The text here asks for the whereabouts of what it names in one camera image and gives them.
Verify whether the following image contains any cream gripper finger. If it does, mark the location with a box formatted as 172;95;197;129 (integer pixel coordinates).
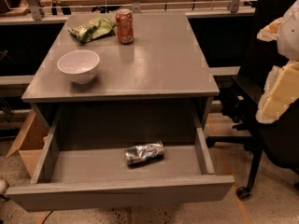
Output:
256;60;299;124
257;18;282;42

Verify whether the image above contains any grey open top drawer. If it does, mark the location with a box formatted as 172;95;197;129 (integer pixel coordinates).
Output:
7;104;234;212

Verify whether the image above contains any orange soda can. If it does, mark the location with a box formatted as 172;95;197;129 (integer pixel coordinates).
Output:
115;8;134;44

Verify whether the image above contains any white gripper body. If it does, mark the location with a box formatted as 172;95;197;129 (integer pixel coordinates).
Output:
278;0;299;61

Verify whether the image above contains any brown cardboard box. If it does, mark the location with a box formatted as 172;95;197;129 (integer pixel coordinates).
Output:
6;110;48;176

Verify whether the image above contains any white shoe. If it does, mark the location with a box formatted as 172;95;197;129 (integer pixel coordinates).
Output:
0;179;8;196

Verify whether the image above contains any green chip bag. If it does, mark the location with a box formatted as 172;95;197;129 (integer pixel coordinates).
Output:
68;17;116;44

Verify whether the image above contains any white ceramic bowl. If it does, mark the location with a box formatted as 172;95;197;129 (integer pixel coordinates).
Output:
57;49;100;84

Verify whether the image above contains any crushed silver redbull can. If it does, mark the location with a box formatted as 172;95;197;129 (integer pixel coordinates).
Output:
124;141;164;166

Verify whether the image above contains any grey cabinet counter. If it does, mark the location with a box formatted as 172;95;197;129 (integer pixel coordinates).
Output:
22;12;219;123

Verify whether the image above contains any long background workbench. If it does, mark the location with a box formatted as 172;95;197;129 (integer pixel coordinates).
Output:
0;0;253;25

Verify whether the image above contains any black floor cable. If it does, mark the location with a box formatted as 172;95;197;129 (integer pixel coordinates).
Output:
41;210;54;224

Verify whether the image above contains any black office chair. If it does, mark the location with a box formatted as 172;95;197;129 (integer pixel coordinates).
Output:
206;0;299;201

